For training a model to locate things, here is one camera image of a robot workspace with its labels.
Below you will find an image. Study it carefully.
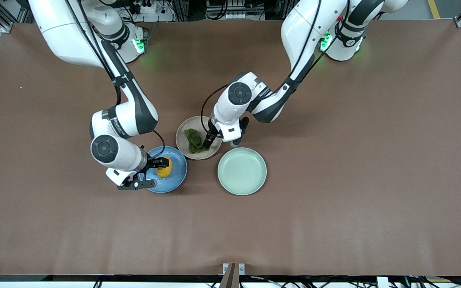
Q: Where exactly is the yellow lemon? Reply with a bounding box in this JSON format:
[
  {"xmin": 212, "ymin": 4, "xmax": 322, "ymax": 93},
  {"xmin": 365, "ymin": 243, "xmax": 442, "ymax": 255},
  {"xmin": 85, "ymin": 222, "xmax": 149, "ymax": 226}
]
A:
[{"xmin": 156, "ymin": 157, "xmax": 172, "ymax": 179}]

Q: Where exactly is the green lettuce leaf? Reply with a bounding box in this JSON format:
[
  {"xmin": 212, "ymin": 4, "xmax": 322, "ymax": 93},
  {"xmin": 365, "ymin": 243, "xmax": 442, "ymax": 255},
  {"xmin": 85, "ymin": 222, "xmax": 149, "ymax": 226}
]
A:
[{"xmin": 184, "ymin": 128, "xmax": 211, "ymax": 154}]

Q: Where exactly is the blue plate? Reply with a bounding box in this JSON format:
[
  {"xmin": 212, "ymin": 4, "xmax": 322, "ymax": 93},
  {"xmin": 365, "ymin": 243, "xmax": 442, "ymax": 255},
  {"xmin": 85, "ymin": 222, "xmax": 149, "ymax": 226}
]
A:
[{"xmin": 144, "ymin": 146, "xmax": 188, "ymax": 194}]

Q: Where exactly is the beige plate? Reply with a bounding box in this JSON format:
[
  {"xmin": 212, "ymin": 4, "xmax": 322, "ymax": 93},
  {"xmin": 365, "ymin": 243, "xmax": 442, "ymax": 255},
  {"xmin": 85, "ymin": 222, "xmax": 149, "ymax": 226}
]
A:
[{"xmin": 175, "ymin": 116, "xmax": 223, "ymax": 160}]

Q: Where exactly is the light green plate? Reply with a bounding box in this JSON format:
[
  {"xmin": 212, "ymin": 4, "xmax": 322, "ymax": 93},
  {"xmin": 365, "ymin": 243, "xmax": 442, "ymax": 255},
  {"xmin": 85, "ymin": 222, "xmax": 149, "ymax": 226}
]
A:
[{"xmin": 217, "ymin": 147, "xmax": 267, "ymax": 196}]

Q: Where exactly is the white electronics rack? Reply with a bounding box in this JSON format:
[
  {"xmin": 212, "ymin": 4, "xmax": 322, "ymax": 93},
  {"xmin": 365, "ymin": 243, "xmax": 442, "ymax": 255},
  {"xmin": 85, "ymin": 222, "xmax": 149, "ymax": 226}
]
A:
[{"xmin": 204, "ymin": 0, "xmax": 267, "ymax": 20}]

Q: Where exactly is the white power strip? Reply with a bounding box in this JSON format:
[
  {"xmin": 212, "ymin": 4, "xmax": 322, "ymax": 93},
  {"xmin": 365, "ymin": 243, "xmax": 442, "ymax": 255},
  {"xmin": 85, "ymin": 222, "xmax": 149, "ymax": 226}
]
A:
[{"xmin": 128, "ymin": 0, "xmax": 159, "ymax": 14}]

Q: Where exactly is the white table edge bracket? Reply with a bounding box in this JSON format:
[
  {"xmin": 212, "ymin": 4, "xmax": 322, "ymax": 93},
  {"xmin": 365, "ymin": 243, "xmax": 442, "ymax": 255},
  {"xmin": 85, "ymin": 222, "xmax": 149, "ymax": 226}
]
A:
[{"xmin": 222, "ymin": 263, "xmax": 246, "ymax": 276}]

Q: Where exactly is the brown post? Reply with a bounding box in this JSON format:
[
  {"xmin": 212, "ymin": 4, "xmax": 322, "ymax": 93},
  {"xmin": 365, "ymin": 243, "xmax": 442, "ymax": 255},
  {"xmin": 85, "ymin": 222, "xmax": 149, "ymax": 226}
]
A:
[{"xmin": 219, "ymin": 263, "xmax": 240, "ymax": 288}]

